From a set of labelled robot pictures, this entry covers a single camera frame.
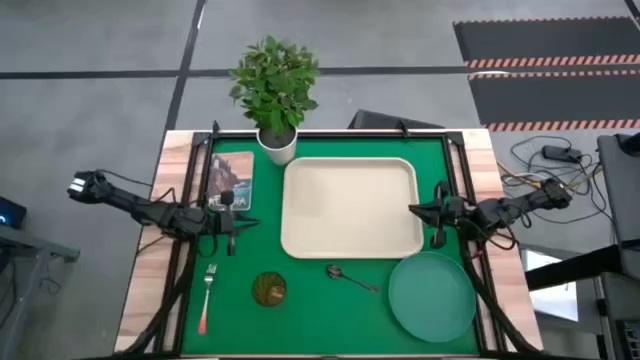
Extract teal round plate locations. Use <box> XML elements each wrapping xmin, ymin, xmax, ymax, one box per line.
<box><xmin>388</xmin><ymin>250</ymin><xmax>478</xmax><ymax>344</ymax></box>

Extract black horizontal beam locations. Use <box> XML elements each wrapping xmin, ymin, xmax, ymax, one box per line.
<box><xmin>524</xmin><ymin>244</ymin><xmax>624</xmax><ymax>292</ymax></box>

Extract black metal table frame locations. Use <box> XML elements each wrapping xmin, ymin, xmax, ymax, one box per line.
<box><xmin>152</xmin><ymin>119</ymin><xmax>546</xmax><ymax>360</ymax></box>

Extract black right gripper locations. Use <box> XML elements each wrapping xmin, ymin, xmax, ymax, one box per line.
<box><xmin>408</xmin><ymin>180</ymin><xmax>469</xmax><ymax>250</ymax></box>

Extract cream plastic tray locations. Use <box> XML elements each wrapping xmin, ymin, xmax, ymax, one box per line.
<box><xmin>280</xmin><ymin>156</ymin><xmax>425</xmax><ymax>260</ymax></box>

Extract dark metal spoon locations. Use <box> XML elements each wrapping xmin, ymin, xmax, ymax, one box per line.
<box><xmin>326</xmin><ymin>264</ymin><xmax>380</xmax><ymax>294</ymax></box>

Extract yellow floor cable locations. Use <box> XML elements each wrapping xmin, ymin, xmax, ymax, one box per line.
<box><xmin>497</xmin><ymin>162</ymin><xmax>604</xmax><ymax>194</ymax></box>

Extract white panel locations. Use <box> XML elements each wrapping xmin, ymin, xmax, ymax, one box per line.
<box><xmin>522</xmin><ymin>249</ymin><xmax>581</xmax><ymax>324</ymax></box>

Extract black computer with blue light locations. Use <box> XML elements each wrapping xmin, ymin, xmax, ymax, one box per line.
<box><xmin>0</xmin><ymin>196</ymin><xmax>28</xmax><ymax>230</ymax></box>

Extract black cable sleeve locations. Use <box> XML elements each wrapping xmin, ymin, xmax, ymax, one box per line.
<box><xmin>119</xmin><ymin>239</ymin><xmax>199</xmax><ymax>357</ymax></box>
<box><xmin>459</xmin><ymin>239</ymin><xmax>542</xmax><ymax>357</ymax></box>

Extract black power adapter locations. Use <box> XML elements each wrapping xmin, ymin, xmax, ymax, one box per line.
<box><xmin>542</xmin><ymin>144</ymin><xmax>584</xmax><ymax>164</ymax></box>

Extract fork with orange handle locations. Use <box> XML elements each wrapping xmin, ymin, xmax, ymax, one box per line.
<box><xmin>197</xmin><ymin>263</ymin><xmax>218</xmax><ymax>336</ymax></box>

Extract amber translucent plastic cup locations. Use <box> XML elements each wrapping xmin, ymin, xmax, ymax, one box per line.
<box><xmin>251</xmin><ymin>271</ymin><xmax>288</xmax><ymax>308</ymax></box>

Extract black box behind table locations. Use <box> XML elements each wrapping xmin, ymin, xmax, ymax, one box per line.
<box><xmin>347</xmin><ymin>108</ymin><xmax>446</xmax><ymax>131</ymax></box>

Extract black mat with orange stripes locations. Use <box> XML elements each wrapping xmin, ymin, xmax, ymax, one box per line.
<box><xmin>453</xmin><ymin>16</ymin><xmax>640</xmax><ymax>70</ymax></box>
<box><xmin>468</xmin><ymin>69</ymin><xmax>640</xmax><ymax>133</ymax></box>

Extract illustrated coastal cover book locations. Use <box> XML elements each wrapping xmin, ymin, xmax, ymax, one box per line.
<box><xmin>206</xmin><ymin>151</ymin><xmax>255</xmax><ymax>212</ymax></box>

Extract green felt mat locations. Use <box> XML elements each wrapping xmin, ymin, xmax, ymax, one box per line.
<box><xmin>180</xmin><ymin>137</ymin><xmax>480</xmax><ymax>356</ymax></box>

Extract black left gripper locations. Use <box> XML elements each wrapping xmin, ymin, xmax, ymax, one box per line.
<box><xmin>202</xmin><ymin>189</ymin><xmax>261</xmax><ymax>257</ymax></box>

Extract grey side cabinet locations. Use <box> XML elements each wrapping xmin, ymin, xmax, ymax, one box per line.
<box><xmin>597</xmin><ymin>132</ymin><xmax>640</xmax><ymax>281</ymax></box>

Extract green plant in white pot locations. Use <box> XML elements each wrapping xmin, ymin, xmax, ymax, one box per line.
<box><xmin>228</xmin><ymin>34</ymin><xmax>321</xmax><ymax>167</ymax></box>

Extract black floor cables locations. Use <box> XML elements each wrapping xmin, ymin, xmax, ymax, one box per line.
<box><xmin>499</xmin><ymin>134</ymin><xmax>617</xmax><ymax>226</ymax></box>

